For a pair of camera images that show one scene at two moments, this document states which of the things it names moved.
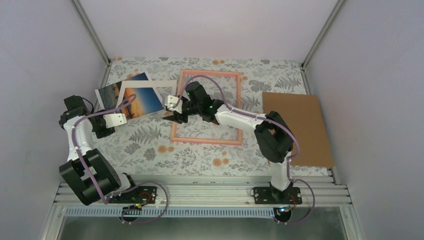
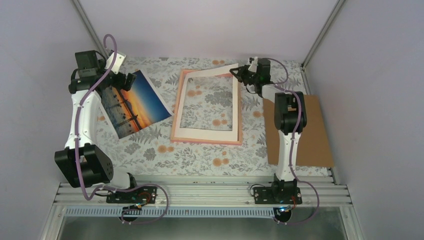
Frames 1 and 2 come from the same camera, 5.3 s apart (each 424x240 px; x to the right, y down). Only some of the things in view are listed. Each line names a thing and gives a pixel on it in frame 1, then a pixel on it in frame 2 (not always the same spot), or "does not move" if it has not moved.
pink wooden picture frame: (239, 142) does not move
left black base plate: (141, 194) does not move
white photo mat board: (136, 84) → (208, 134)
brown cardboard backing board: (303, 113) does not move
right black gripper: (177, 118) → (240, 73)
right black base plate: (267, 195) does not move
